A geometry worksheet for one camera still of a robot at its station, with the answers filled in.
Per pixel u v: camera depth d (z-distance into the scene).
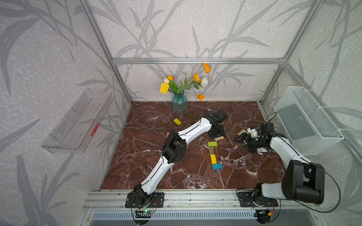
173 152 0.59
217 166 0.85
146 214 0.72
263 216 0.72
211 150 0.91
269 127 0.72
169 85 1.00
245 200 0.73
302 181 0.42
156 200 0.72
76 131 0.69
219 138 0.87
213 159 0.88
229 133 1.00
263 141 0.67
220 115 0.76
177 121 1.08
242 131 1.01
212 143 0.96
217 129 0.79
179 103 1.05
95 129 0.65
